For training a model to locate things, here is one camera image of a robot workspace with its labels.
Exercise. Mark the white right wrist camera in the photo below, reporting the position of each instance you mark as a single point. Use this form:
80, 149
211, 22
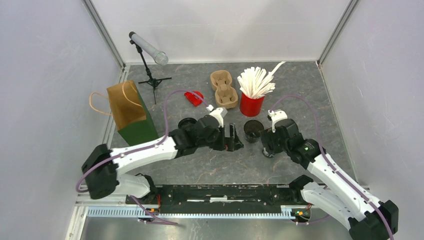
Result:
275, 116

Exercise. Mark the grey microphone on stand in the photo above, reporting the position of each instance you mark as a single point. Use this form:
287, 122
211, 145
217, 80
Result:
159, 57

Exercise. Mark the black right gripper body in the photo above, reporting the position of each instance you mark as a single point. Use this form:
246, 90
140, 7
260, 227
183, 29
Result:
278, 145

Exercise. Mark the red cylindrical straw holder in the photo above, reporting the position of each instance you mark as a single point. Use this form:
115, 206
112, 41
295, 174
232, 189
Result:
251, 107

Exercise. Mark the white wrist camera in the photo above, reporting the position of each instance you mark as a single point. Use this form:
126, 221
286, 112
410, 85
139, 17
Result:
218, 113
275, 116

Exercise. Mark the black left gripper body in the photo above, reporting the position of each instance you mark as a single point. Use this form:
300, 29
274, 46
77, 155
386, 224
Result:
225, 143

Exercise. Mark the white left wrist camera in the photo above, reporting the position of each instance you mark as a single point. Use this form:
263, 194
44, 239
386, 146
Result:
218, 113

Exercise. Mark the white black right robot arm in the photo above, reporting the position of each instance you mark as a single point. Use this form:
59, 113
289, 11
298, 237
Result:
364, 215

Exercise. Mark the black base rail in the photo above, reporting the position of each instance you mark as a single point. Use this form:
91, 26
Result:
224, 199

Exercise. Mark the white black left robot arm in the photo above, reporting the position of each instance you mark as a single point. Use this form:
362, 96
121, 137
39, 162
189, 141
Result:
106, 171

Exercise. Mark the brown paper bag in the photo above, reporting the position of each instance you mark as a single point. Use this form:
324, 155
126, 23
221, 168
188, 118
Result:
125, 104

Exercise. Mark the dark translucent cup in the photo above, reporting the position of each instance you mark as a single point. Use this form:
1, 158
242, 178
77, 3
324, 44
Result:
252, 130
267, 154

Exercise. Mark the brown cardboard cup carrier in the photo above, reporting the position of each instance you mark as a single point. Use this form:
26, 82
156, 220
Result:
225, 94

